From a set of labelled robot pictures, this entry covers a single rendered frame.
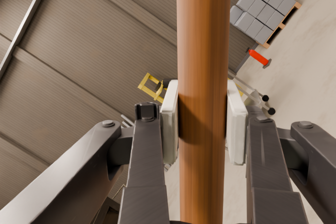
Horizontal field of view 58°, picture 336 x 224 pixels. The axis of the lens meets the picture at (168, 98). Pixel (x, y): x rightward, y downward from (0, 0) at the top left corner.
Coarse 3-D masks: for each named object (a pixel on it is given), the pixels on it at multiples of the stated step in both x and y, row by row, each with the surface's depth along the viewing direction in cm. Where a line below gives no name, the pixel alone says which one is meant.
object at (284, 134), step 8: (248, 112) 17; (256, 112) 17; (280, 128) 15; (280, 136) 14; (288, 136) 14; (288, 144) 14; (296, 144) 13; (288, 152) 14; (296, 152) 13; (304, 152) 13; (288, 160) 14; (296, 160) 14; (304, 160) 13; (296, 168) 14; (304, 168) 14
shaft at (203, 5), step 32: (192, 0) 16; (224, 0) 16; (192, 32) 16; (224, 32) 17; (192, 64) 17; (224, 64) 17; (192, 96) 17; (224, 96) 18; (192, 128) 18; (224, 128) 19; (192, 160) 19; (224, 160) 20; (192, 192) 19
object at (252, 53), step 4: (248, 48) 605; (252, 52) 603; (256, 52) 604; (252, 56) 608; (256, 56) 604; (260, 56) 604; (260, 60) 606; (264, 60) 605; (268, 60) 608; (264, 64) 609; (268, 64) 602
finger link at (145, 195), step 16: (144, 112) 15; (144, 128) 14; (144, 144) 12; (160, 144) 12; (144, 160) 11; (160, 160) 11; (128, 176) 10; (144, 176) 10; (160, 176) 10; (128, 192) 8; (144, 192) 8; (160, 192) 8; (128, 208) 8; (144, 208) 7; (160, 208) 7
